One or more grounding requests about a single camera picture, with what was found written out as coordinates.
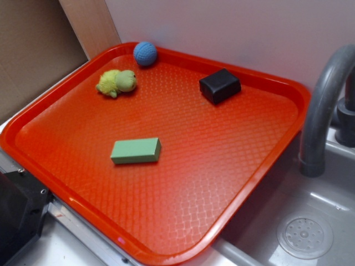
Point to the blue textured ball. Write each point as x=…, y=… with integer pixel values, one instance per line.
x=145, y=54

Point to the red plastic tray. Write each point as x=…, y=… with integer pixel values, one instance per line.
x=211, y=158

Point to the green rectangular block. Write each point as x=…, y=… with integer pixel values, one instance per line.
x=136, y=151

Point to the black rectangular block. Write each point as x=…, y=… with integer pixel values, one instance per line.
x=219, y=86

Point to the green plush toy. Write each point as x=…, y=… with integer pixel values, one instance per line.
x=114, y=82

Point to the light wooden board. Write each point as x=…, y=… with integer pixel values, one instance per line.
x=92, y=24

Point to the grey plastic sink basin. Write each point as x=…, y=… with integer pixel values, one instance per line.
x=250, y=238

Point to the grey curved faucet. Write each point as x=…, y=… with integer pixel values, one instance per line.
x=329, y=89

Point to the brown cardboard panel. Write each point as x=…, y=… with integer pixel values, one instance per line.
x=38, y=49

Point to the round sink drain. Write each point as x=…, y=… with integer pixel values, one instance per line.
x=304, y=235

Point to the aluminium rail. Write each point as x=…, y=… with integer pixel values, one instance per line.
x=67, y=239

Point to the black metal mount block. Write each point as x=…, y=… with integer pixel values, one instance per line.
x=24, y=204

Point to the dark grey faucet handle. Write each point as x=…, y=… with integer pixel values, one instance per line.
x=345, y=112

